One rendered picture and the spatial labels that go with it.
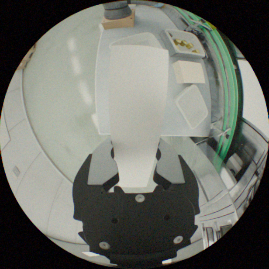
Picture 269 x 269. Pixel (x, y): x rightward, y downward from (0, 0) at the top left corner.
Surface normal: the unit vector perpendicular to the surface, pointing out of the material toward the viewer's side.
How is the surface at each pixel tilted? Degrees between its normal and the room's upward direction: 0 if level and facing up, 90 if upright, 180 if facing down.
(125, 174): 0
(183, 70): 0
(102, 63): 0
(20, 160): 90
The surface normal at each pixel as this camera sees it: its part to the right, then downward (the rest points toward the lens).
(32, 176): 0.95, -0.28
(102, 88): 0.03, 0.48
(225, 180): -0.31, -0.83
